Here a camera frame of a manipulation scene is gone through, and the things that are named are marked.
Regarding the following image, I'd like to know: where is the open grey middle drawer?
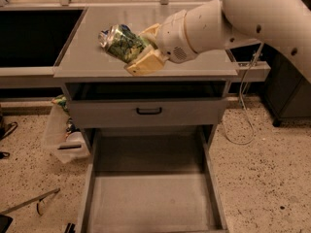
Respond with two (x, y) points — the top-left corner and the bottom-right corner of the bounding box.
(76, 127), (229, 233)

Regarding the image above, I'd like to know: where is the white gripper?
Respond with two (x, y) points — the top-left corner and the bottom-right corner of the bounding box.
(124, 10), (197, 76)

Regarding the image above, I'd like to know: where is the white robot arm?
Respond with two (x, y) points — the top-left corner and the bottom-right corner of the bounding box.
(125, 0), (311, 82)

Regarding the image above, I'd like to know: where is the black drawer handle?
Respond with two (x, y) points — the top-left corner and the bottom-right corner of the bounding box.
(136, 107), (162, 116)

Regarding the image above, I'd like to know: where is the grey metal rod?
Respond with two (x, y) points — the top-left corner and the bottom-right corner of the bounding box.
(0, 188), (60, 215)

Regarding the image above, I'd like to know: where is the dark cabinet at right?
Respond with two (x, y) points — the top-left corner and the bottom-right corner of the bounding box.
(263, 53), (311, 127)

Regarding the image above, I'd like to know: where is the grey drawer cabinet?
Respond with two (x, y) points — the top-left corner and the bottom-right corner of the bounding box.
(52, 5), (240, 153)

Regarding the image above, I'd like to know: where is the crushed green can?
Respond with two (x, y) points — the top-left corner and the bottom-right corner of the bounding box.
(98, 24), (151, 64)

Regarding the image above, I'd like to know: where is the white cable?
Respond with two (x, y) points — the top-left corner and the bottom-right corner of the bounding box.
(222, 42), (264, 146)

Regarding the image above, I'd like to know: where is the grey top drawer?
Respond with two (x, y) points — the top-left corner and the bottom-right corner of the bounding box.
(69, 82), (227, 128)

